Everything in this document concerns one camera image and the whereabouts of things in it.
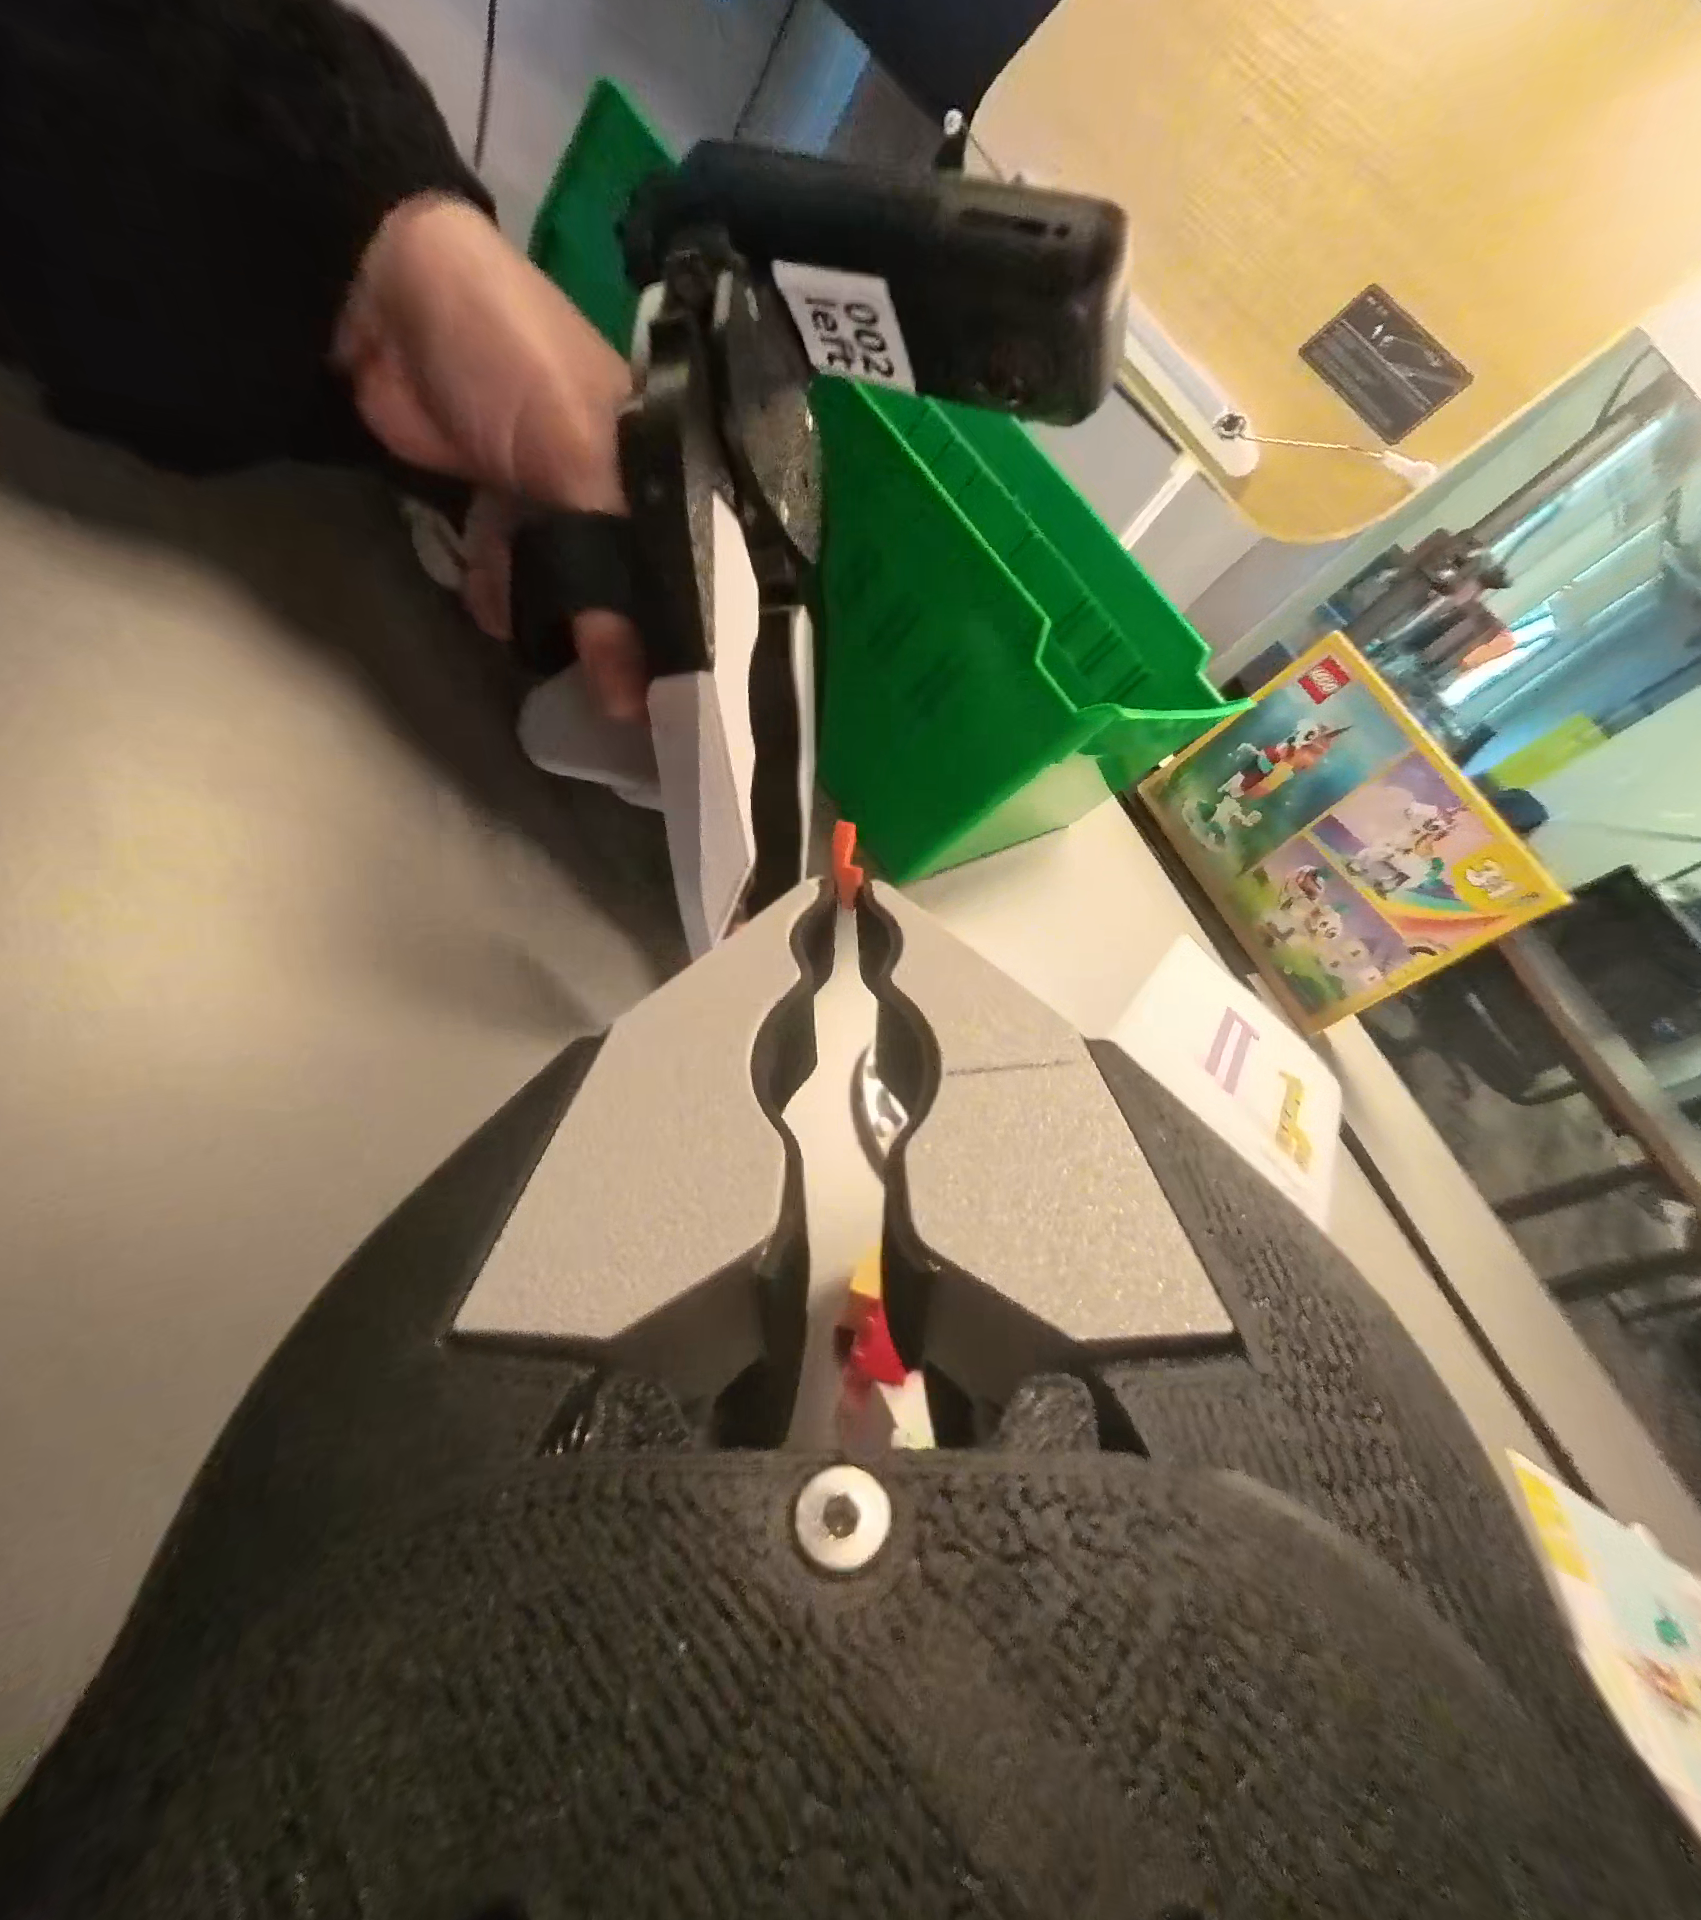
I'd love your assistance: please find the person's left forearm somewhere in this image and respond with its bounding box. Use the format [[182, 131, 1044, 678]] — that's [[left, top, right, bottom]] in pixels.
[[0, 0, 498, 481]]

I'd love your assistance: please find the white round studded plate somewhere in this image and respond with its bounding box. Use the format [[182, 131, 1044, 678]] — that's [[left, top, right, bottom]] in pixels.
[[856, 1041, 931, 1159]]

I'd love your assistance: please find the dark metal shelving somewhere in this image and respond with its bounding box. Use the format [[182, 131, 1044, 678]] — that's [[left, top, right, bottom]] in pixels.
[[1366, 862, 1701, 1502]]

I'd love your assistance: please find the colourful brick assembly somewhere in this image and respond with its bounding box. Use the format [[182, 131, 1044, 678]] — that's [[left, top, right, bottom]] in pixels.
[[835, 1244, 943, 1451]]

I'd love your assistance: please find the thick instruction booklet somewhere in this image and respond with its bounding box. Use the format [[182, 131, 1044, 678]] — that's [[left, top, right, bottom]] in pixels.
[[1113, 936, 1346, 1219]]

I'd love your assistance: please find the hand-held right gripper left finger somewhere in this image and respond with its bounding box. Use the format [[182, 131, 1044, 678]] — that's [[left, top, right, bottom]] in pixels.
[[448, 879, 813, 1448]]

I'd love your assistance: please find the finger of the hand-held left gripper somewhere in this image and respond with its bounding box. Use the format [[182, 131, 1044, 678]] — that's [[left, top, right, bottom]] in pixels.
[[753, 596, 817, 906], [644, 521, 765, 959]]

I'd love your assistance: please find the yellow toy set box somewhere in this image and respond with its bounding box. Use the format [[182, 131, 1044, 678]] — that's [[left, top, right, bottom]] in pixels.
[[1138, 630, 1575, 1037]]

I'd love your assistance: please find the person's left hand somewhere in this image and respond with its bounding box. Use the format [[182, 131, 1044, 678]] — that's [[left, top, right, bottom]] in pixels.
[[331, 194, 652, 722]]

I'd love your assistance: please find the green plastic bin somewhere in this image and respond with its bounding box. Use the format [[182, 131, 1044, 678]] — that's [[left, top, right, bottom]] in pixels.
[[526, 73, 1256, 887]]

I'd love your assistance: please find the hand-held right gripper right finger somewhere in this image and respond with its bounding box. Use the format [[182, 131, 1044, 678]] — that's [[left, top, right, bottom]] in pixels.
[[854, 884, 1237, 1448]]

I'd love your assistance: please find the large instruction leaflet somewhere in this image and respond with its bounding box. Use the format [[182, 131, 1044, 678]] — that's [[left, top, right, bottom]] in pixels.
[[1502, 1446, 1701, 1909]]

